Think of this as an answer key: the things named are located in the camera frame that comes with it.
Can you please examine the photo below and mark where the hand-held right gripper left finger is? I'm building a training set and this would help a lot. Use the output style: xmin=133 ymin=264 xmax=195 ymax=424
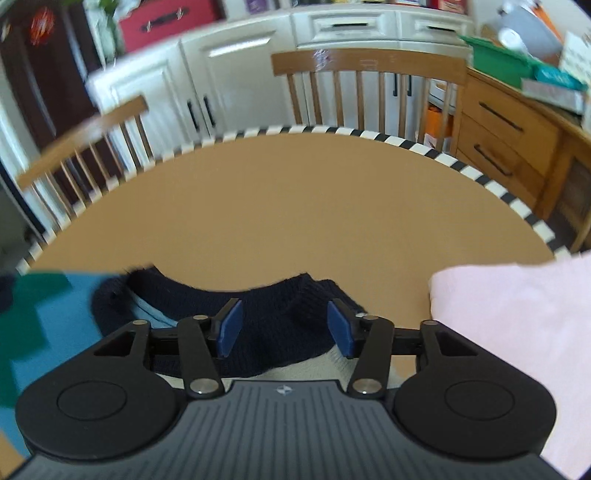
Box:
xmin=95 ymin=299 xmax=244 ymax=398

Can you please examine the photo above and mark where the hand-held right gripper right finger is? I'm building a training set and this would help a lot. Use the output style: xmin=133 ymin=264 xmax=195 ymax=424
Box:
xmin=327 ymin=299 xmax=481 ymax=399

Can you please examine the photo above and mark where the blue cream navy knit sweater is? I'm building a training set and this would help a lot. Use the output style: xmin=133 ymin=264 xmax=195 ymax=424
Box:
xmin=0 ymin=264 xmax=399 ymax=464

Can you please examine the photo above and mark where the folded pink cloth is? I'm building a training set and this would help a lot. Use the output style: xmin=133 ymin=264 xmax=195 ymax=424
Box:
xmin=428 ymin=251 xmax=591 ymax=480

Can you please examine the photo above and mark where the wooden spindle-back chair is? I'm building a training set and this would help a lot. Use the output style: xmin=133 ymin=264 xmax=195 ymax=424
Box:
xmin=16 ymin=95 xmax=157 ymax=243
xmin=271 ymin=48 xmax=470 ymax=155

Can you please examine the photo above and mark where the white cabinet with shelves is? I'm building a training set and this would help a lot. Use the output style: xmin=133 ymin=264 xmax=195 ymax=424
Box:
xmin=87 ymin=0 xmax=474 ymax=155

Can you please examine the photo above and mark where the wooden sideboard with drawers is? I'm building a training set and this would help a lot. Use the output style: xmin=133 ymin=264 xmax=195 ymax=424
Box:
xmin=454 ymin=67 xmax=591 ymax=256

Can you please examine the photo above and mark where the dark brown door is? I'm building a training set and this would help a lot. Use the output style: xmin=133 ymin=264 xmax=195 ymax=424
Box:
xmin=0 ymin=0 xmax=110 ymax=155

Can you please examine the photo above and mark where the red storage box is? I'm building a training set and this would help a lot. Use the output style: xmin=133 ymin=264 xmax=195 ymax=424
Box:
xmin=117 ymin=0 xmax=228 ymax=55

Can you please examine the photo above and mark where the green plastic bin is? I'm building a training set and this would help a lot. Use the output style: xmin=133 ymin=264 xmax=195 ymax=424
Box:
xmin=461 ymin=34 xmax=544 ymax=89

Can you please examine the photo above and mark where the glass vase with green plant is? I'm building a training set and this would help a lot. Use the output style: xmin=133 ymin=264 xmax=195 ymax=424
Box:
xmin=62 ymin=0 xmax=126 ymax=65

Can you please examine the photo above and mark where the teal tissue pack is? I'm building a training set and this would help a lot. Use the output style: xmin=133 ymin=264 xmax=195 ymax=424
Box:
xmin=532 ymin=62 xmax=590 ymax=94

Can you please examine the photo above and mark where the red paper door decoration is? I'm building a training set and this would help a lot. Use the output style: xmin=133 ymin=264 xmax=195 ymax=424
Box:
xmin=28 ymin=8 xmax=51 ymax=47

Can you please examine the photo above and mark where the white paper bag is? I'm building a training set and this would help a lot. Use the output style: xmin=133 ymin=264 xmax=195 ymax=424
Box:
xmin=560 ymin=31 xmax=591 ymax=85

